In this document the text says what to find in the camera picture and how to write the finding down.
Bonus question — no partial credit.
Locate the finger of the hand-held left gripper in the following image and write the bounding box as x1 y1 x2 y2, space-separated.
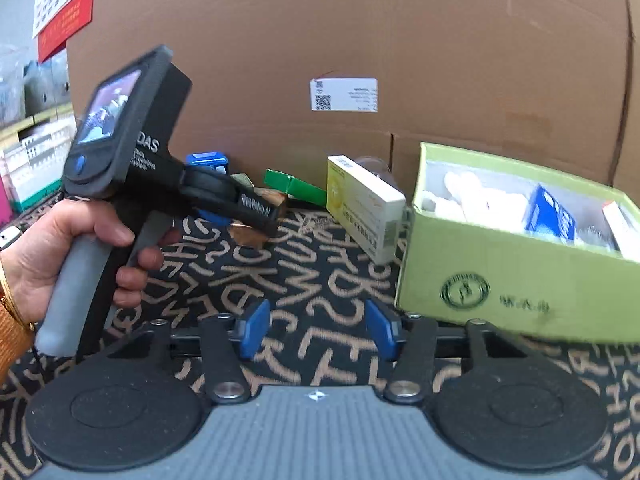
196 209 232 227
182 167 281 235

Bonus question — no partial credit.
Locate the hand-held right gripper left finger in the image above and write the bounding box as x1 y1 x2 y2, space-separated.
125 299 272 406

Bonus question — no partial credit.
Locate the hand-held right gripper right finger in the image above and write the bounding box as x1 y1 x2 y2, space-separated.
364 299 521 406

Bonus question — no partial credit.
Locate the copper brown box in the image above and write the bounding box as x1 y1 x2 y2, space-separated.
227 191 287 248

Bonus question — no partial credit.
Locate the green cardboard box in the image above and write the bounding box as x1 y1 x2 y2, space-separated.
395 142 640 343

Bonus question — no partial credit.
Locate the blue white box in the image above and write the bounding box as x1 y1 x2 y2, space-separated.
524 184 578 243

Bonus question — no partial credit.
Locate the steel wool scrubber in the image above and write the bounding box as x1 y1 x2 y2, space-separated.
575 225 613 251

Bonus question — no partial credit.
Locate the white box orange end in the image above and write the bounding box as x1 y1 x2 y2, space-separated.
601 200 640 261

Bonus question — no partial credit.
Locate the person's left forearm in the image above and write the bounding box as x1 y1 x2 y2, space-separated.
0 250 37 383

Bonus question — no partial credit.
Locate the person's left hand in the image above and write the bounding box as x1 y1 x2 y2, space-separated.
0 197 182 326

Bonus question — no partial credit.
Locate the blue plastic tub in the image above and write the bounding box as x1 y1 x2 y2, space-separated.
186 151 231 176

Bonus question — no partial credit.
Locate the black lettered tablecloth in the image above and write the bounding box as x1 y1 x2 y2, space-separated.
0 195 640 480

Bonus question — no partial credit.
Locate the white plastic basket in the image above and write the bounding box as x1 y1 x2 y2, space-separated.
0 120 78 213

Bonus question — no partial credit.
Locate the yellow white medicine box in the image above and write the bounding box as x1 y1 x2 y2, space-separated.
326 155 407 266

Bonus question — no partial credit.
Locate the translucent plastic piece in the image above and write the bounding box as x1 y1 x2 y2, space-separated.
352 156 398 191

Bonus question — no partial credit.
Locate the white shipping label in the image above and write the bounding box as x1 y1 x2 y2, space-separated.
310 78 378 112

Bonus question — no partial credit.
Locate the large brown cardboard box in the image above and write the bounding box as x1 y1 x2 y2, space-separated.
65 0 640 211

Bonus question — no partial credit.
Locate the red wall calendar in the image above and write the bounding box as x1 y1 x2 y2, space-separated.
31 0 96 63

